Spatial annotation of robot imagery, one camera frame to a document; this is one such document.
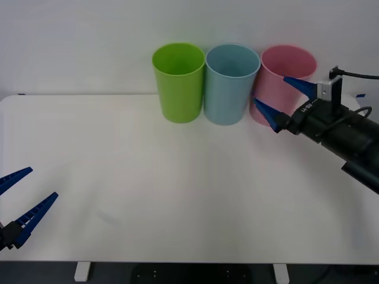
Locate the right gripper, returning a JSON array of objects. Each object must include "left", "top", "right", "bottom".
[{"left": 253, "top": 75, "right": 328, "bottom": 143}]

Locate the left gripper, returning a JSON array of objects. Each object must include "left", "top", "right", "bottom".
[{"left": 0, "top": 166, "right": 59, "bottom": 253}]

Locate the pink plastic bin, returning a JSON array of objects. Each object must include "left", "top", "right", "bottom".
[{"left": 248, "top": 44, "right": 318, "bottom": 127}]

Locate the pale blue plastic bin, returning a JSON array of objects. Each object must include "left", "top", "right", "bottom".
[{"left": 205, "top": 43, "right": 262, "bottom": 126}]

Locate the white table leg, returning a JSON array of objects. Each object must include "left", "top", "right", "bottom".
[
  {"left": 272, "top": 263, "right": 290, "bottom": 284},
  {"left": 73, "top": 262, "right": 91, "bottom": 282}
]

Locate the green plastic bin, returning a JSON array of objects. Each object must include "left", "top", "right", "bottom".
[{"left": 151, "top": 42, "right": 207, "bottom": 124}]

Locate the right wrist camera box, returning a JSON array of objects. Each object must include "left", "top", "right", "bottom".
[{"left": 315, "top": 73, "right": 344, "bottom": 115}]

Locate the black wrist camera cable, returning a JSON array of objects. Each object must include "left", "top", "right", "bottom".
[{"left": 315, "top": 66, "right": 379, "bottom": 138}]

